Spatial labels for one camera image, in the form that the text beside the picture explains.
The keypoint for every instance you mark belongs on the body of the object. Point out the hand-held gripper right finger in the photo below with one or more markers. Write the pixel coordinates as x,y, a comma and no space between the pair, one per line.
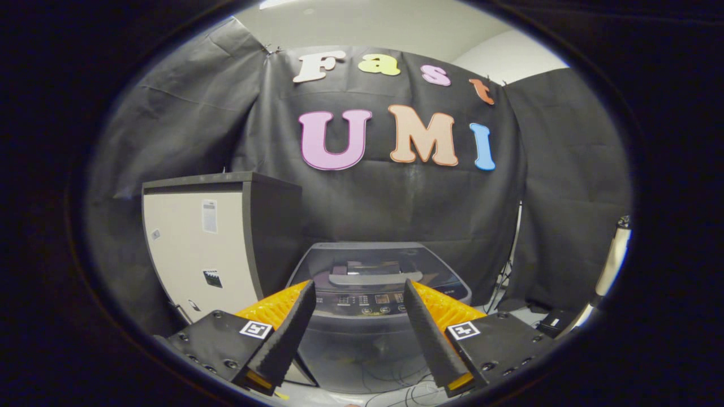
432,339

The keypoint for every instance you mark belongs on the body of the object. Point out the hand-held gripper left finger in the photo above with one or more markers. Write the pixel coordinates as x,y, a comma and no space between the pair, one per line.
285,339

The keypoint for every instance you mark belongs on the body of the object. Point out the grey washing machine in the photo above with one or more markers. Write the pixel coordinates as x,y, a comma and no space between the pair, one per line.
362,350

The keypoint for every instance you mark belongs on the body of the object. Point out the black box on floor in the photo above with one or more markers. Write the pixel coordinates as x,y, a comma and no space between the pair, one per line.
554,323

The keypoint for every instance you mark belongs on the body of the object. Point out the white pole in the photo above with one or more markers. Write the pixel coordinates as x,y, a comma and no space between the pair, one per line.
613,260

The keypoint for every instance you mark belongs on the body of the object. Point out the beige cabinet with dark frame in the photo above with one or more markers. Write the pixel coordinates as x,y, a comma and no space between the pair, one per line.
192,254

